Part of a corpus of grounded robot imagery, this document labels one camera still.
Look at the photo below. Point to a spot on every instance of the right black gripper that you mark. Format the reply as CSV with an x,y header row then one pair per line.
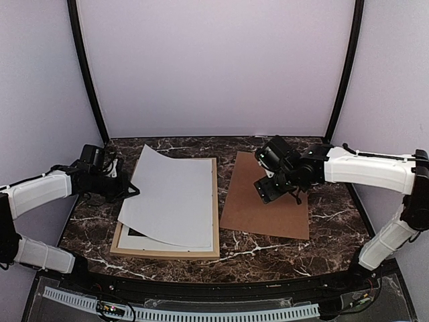
x,y
265,191

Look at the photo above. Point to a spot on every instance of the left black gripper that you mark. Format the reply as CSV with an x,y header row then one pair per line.
x,y
123,185

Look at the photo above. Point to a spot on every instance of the brown backing board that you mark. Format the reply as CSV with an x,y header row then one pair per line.
x,y
245,211

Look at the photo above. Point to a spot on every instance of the blue landscape photo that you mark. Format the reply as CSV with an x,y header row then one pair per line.
x,y
175,204

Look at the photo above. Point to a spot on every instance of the light wooden picture frame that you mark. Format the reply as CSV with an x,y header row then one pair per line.
x,y
167,214

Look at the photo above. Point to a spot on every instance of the white mat board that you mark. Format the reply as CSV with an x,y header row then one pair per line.
x,y
140,238

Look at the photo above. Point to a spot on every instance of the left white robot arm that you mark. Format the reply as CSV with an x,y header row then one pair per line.
x,y
59,182

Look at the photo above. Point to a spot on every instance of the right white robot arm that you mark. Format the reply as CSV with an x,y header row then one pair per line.
x,y
290,172

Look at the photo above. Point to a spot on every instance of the small circuit board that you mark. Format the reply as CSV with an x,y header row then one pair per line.
x,y
109,310

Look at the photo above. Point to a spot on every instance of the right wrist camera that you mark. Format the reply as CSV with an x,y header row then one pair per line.
x,y
277,154

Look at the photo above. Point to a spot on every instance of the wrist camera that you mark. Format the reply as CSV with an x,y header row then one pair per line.
x,y
94,160
277,154

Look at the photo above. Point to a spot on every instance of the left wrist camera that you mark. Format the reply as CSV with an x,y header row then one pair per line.
x,y
94,160

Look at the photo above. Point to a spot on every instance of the black front rail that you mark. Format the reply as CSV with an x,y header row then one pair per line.
x,y
228,278

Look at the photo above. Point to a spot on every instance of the white slotted cable duct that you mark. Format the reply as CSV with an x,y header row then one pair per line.
x,y
163,310

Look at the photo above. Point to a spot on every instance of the left black corner post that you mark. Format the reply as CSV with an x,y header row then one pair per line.
x,y
77,35

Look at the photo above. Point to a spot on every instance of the black corner post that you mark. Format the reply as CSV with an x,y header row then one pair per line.
x,y
77,35
347,70

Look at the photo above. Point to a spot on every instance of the right black corner post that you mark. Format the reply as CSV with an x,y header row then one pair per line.
x,y
347,70

